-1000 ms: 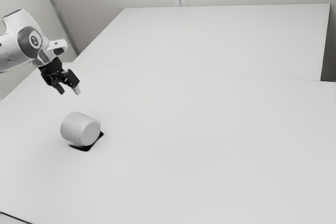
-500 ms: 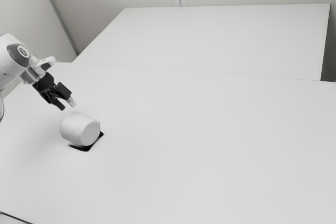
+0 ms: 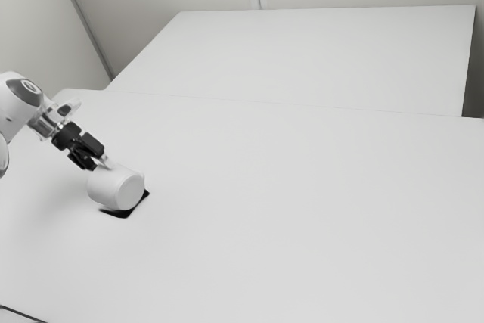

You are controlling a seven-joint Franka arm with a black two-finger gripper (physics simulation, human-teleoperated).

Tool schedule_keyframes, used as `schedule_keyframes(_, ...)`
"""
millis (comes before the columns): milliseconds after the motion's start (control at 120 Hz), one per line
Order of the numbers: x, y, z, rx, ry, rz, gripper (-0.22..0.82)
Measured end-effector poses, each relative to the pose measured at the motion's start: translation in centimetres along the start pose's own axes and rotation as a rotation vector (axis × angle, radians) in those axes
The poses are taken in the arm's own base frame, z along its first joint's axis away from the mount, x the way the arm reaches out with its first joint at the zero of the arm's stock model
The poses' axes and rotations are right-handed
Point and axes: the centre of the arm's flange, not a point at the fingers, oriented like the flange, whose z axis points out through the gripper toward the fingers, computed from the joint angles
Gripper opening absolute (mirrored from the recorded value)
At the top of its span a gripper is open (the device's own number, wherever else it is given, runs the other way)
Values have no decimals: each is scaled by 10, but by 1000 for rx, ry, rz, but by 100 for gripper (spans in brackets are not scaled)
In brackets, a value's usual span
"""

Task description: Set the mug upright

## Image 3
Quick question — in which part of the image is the white mug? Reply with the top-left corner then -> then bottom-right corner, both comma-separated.
86,163 -> 146,212

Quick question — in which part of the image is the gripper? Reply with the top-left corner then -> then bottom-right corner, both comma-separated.
51,121 -> 116,172

